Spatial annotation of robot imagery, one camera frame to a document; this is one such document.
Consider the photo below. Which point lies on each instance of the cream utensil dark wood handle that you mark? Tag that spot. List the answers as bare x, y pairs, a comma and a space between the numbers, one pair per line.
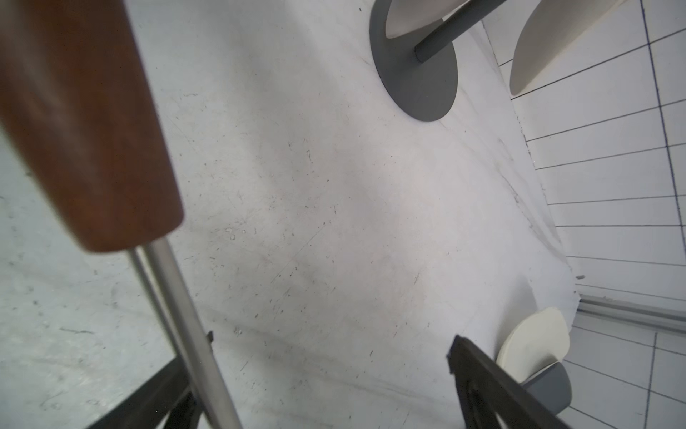
76, 104

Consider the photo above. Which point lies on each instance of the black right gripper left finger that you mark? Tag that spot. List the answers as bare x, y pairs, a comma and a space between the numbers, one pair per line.
164, 398

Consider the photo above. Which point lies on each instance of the grey utensil rack stand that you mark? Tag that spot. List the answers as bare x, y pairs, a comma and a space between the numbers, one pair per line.
419, 70

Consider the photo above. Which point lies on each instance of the cream spoon mint handle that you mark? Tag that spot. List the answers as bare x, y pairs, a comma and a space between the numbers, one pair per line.
406, 16

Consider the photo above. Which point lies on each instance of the cream spatula light wood handle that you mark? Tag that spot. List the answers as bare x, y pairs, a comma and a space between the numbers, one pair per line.
537, 342

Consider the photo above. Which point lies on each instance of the grey spatula mint handle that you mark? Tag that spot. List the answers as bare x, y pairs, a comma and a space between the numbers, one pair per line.
551, 387

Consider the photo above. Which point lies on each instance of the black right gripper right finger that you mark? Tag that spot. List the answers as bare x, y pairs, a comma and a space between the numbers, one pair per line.
489, 397

